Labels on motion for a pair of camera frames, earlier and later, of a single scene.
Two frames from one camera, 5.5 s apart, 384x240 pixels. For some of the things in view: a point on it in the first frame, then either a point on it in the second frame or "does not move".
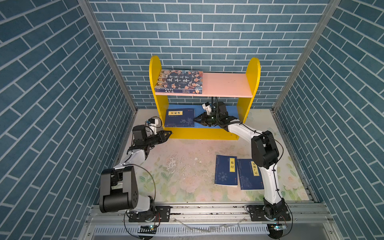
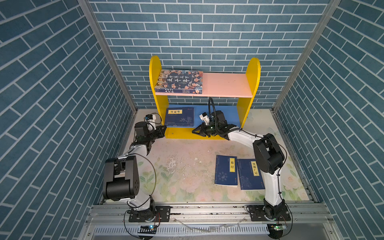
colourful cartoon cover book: x=179 y=81 does not move
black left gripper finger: x=164 y=134 to x=159 y=128
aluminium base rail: x=213 y=222 does not move
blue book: x=179 y=117 does not move
